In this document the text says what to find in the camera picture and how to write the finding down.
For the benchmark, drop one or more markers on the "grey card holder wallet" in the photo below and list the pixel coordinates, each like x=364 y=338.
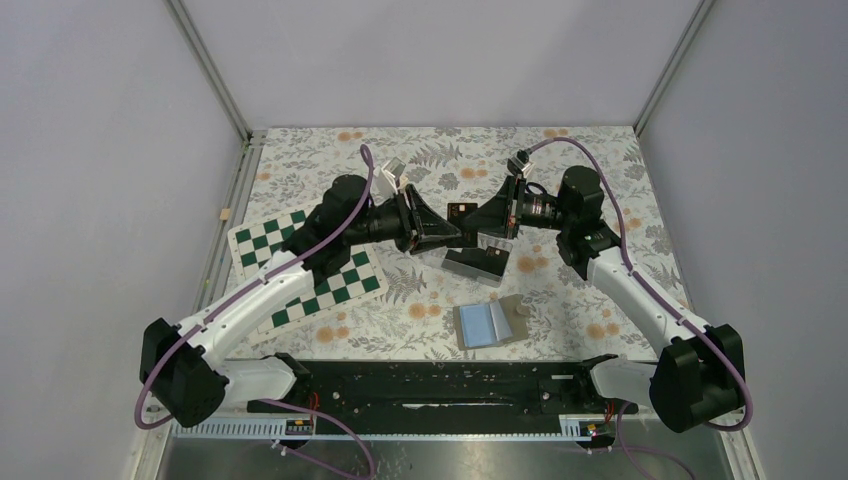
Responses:
x=492 y=324

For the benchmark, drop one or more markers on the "floral table cloth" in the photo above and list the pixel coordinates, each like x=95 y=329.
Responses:
x=413 y=319

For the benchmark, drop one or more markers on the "clear acrylic card tray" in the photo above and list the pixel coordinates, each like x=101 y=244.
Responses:
x=434 y=258

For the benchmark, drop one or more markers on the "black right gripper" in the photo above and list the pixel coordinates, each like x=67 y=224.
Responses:
x=501 y=216

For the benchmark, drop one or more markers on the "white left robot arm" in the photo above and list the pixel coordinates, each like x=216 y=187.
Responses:
x=185 y=366

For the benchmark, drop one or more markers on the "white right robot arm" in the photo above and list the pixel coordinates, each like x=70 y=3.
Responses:
x=698 y=375

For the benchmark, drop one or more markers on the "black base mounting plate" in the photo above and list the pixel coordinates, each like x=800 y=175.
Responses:
x=344 y=389

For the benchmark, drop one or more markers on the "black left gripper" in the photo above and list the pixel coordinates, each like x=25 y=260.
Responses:
x=428 y=221

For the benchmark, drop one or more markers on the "grey slotted cable duct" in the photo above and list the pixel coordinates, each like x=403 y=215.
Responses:
x=408 y=425

